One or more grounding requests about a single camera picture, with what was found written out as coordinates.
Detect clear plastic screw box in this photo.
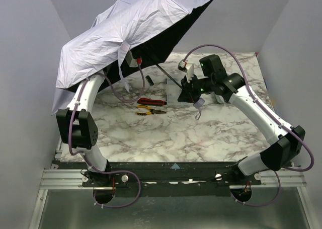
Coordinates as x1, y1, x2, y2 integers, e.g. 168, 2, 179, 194
166, 78, 182, 107

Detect mint green umbrella case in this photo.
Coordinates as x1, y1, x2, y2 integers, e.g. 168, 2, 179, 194
215, 94, 227, 104

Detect yellow handled pliers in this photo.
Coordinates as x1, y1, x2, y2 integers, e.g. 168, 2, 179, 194
135, 105, 167, 116

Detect purple umbrella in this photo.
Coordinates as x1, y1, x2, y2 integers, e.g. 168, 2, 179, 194
52, 0, 214, 113

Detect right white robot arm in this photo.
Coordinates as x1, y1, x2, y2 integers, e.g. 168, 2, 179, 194
178, 54, 305, 177

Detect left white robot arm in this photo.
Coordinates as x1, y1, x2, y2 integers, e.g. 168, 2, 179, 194
56, 73, 111, 181

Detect red black utility knife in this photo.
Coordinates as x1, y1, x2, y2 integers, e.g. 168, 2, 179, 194
137, 98, 167, 106

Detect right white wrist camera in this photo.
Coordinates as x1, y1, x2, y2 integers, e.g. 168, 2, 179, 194
178, 60, 195, 83

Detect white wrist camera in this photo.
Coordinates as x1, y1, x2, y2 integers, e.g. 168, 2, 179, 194
178, 60, 195, 83
125, 50, 138, 67

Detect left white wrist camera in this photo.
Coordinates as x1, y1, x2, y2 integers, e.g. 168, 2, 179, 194
125, 50, 138, 67

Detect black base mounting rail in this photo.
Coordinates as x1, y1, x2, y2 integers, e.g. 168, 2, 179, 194
53, 161, 261, 197

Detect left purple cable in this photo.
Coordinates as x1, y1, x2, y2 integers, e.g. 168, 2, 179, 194
69, 62, 146, 209

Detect aluminium extrusion frame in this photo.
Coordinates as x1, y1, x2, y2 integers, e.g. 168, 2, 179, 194
40, 169, 307, 190

